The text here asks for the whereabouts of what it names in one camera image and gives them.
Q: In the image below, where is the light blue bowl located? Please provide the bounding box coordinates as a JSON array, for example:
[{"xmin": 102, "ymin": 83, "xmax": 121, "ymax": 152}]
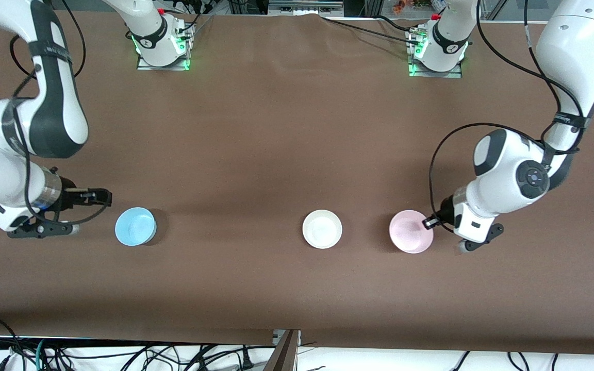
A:
[{"xmin": 114, "ymin": 207, "xmax": 157, "ymax": 247}]

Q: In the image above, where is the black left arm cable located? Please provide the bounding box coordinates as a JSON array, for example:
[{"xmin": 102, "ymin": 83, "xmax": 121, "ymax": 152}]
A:
[{"xmin": 429, "ymin": 0, "xmax": 586, "ymax": 235}]

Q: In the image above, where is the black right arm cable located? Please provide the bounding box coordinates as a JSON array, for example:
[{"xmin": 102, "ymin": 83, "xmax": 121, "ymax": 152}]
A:
[{"xmin": 10, "ymin": 0, "xmax": 110, "ymax": 227}]

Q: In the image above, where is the pink bowl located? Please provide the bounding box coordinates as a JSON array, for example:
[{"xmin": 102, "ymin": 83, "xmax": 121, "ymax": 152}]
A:
[{"xmin": 389, "ymin": 210, "xmax": 434, "ymax": 254}]

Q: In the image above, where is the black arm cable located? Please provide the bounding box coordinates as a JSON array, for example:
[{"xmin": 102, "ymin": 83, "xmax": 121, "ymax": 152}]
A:
[
  {"xmin": 10, "ymin": 0, "xmax": 110, "ymax": 227},
  {"xmin": 429, "ymin": 0, "xmax": 586, "ymax": 235}
]

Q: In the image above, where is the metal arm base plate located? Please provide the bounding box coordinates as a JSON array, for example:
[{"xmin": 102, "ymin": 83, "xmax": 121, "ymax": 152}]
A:
[
  {"xmin": 408, "ymin": 61, "xmax": 463, "ymax": 79},
  {"xmin": 137, "ymin": 54, "xmax": 191, "ymax": 72}
]

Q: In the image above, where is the brown table cover sheet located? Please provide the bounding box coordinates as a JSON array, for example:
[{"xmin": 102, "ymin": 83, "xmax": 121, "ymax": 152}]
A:
[{"xmin": 0, "ymin": 13, "xmax": 594, "ymax": 356}]

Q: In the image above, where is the aluminium frame rail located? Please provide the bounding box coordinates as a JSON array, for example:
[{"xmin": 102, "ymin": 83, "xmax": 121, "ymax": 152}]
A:
[{"xmin": 268, "ymin": 0, "xmax": 345, "ymax": 14}]

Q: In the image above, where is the white bowl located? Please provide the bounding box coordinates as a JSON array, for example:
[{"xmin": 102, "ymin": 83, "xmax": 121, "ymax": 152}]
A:
[{"xmin": 302, "ymin": 210, "xmax": 343, "ymax": 249}]

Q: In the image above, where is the brown wooden post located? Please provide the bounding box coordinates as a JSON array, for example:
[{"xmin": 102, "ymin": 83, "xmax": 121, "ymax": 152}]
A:
[{"xmin": 263, "ymin": 330, "xmax": 301, "ymax": 371}]

